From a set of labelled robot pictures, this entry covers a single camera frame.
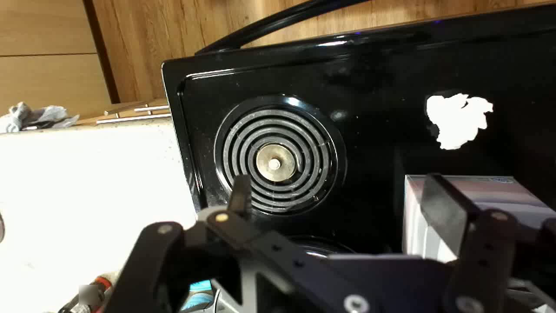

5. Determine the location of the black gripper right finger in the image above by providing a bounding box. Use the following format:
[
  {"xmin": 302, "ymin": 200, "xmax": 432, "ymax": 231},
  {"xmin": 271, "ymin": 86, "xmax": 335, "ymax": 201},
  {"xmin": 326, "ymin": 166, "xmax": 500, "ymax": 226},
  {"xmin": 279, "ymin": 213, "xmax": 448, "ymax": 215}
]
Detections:
[{"xmin": 420, "ymin": 172, "xmax": 526, "ymax": 313}]

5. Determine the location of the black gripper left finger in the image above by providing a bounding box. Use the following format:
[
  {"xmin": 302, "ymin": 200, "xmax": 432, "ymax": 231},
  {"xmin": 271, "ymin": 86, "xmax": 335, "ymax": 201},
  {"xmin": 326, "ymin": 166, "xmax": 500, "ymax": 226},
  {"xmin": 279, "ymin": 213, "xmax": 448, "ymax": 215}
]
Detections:
[{"xmin": 102, "ymin": 173, "xmax": 372, "ymax": 313}]

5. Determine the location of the pale blue grey tissue box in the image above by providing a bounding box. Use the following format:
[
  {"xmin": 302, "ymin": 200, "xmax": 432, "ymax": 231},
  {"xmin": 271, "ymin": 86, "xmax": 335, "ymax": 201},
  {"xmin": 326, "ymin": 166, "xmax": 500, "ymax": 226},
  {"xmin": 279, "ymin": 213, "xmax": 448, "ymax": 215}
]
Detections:
[{"xmin": 403, "ymin": 172, "xmax": 556, "ymax": 262}]

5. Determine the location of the grey crumpled cloth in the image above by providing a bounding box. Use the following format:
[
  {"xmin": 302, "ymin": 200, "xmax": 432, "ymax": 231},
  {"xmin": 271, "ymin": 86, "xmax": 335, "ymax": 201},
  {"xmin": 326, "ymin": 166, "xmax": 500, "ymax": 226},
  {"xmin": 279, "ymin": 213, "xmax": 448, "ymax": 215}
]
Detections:
[{"xmin": 0, "ymin": 100, "xmax": 81, "ymax": 135}]

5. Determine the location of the light blue small object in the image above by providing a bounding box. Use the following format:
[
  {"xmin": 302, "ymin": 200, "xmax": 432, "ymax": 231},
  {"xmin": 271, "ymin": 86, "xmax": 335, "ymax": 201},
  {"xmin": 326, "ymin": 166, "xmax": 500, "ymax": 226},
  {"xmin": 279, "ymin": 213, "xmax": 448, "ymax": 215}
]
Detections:
[{"xmin": 182, "ymin": 278, "xmax": 220, "ymax": 313}]

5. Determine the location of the red black marker pen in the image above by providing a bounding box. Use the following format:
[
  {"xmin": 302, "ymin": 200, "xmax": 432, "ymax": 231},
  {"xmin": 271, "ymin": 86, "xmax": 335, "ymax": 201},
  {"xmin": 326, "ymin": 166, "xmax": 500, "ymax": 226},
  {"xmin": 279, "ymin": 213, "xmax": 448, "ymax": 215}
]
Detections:
[{"xmin": 57, "ymin": 274, "xmax": 114, "ymax": 313}]

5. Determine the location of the small coil burner silver centre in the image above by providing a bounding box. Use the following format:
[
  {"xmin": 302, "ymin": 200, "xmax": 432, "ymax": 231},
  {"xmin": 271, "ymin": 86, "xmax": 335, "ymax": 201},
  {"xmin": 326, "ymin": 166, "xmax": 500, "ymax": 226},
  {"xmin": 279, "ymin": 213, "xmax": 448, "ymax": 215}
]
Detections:
[{"xmin": 210, "ymin": 93, "xmax": 351, "ymax": 220}]

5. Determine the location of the black electric stove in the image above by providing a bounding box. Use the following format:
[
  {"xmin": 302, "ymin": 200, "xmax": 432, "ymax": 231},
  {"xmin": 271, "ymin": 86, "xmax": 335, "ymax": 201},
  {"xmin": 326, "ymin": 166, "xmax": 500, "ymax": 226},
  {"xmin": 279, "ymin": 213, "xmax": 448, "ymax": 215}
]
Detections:
[{"xmin": 160, "ymin": 3, "xmax": 556, "ymax": 313}]

